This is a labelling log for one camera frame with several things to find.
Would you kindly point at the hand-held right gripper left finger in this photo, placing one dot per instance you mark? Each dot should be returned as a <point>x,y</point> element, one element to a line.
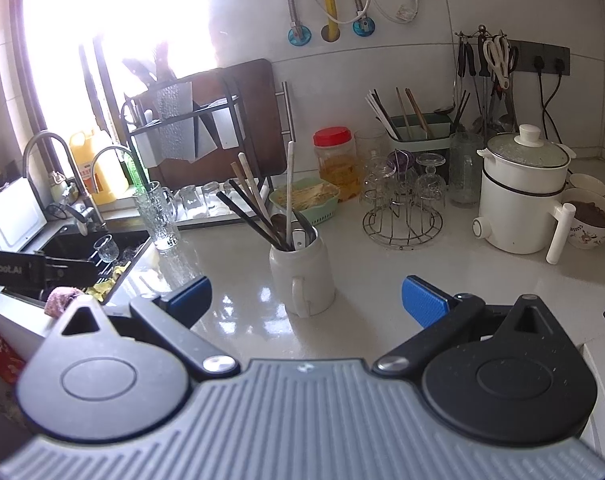
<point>190,296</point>

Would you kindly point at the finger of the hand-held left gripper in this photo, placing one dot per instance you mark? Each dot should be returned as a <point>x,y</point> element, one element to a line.
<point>70,270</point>

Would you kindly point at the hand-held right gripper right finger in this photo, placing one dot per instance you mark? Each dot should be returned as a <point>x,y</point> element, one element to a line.
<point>422,302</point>

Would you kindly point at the copper-coloured spoon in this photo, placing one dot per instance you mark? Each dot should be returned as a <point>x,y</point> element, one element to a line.
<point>278,222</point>

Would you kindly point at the white ceramic mug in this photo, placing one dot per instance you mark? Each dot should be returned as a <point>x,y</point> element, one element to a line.
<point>307,280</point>

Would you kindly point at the white chopstick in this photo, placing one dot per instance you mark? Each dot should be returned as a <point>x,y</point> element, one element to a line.
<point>291,185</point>
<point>255,190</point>

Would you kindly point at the plain white ceramic spoon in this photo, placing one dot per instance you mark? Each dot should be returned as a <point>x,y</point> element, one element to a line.
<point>300,237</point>

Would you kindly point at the wooden chopstick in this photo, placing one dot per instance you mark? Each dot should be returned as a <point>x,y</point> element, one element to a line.
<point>242,182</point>

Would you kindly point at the large metal spoon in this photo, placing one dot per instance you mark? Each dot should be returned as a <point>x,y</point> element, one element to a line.
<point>310,230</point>

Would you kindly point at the set of hanging kitchen utensils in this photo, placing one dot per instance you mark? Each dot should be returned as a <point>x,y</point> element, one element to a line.
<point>470,90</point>

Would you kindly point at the black kitchen sink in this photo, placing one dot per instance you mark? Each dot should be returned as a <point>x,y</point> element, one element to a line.
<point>67,245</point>

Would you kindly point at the pink cloth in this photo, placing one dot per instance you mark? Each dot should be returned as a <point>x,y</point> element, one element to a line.
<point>62,302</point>

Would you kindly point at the yellow cloth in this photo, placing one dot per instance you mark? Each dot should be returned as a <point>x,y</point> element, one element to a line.
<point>107,285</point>

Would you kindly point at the small cut glass cup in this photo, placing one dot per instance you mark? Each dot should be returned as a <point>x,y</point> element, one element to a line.
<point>105,249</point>

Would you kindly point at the white plastic board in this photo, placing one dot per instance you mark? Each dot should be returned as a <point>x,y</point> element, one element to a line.
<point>12,215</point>

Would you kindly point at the tall steel faucet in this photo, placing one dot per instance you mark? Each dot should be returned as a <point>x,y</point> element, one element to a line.
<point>85,212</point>

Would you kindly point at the red printed box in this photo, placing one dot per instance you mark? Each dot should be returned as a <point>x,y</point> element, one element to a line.
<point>2,355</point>

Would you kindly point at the upturned glasses on tray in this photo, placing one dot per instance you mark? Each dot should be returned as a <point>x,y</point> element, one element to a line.
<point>212,212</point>

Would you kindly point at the textured glass pitcher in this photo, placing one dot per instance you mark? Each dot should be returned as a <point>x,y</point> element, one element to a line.
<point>157,215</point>

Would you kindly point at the upturned drinking glass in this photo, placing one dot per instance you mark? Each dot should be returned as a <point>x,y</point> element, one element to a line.
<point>231,187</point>
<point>210,195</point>
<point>188,200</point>

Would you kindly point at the yellow oil jug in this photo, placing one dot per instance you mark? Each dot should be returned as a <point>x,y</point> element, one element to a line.
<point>107,180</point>

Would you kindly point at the green plastic bottle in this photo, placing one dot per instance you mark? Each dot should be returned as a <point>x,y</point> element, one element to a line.
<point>135,170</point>

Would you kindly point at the upturned stemmed glass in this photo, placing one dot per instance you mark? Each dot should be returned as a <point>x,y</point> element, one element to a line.
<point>430,180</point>

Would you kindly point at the upturned clear glass cup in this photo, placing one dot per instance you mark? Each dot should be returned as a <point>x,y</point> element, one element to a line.
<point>380,185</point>

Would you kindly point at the short steel faucet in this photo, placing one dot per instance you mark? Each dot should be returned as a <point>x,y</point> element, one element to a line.
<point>116,148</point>

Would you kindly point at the white electric cooking pot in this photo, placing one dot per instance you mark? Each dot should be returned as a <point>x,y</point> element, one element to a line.
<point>517,210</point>

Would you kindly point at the textured glass mug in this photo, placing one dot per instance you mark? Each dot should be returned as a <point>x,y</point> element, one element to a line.
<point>465,170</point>

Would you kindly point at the green plastic basket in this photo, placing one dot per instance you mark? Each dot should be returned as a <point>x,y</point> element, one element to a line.
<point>307,215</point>

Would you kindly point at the purple round lid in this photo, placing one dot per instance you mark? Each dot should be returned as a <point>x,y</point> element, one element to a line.
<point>402,160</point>

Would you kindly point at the white rack holder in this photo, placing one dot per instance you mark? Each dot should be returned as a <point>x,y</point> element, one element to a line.
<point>150,150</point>
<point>228,127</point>

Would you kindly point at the dried noodle bundle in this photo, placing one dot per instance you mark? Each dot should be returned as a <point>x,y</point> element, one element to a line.
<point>307,195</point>

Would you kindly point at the red-lidded plastic jar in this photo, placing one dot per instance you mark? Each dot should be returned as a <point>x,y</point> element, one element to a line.
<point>335,170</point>

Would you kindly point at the tall clear glass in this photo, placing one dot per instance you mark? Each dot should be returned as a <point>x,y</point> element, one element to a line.
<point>370,147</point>

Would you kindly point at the patterned glass cutting board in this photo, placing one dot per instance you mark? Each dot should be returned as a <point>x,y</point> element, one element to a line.
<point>175,120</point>

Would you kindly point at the black metal dish rack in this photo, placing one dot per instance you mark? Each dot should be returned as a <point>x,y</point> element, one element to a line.
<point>187,119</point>

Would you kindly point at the floral ceramic bowl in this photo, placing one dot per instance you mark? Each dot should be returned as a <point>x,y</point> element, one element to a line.
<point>590,225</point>

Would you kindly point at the bunch of assorted chopsticks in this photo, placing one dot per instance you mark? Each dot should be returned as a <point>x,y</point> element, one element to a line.
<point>397,110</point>

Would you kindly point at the dark wooden cutting board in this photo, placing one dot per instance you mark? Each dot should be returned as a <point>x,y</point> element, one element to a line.
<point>252,110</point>

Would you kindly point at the plain white bowl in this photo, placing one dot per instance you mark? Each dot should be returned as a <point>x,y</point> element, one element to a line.
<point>590,182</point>

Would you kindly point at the blue pipe fitting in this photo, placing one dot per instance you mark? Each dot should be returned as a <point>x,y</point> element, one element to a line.
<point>300,35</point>
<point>363,27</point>

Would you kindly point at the white tag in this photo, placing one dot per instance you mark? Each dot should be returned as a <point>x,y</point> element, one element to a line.
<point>406,12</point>

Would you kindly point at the black wall socket strip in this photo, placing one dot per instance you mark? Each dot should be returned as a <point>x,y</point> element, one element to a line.
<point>542,57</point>

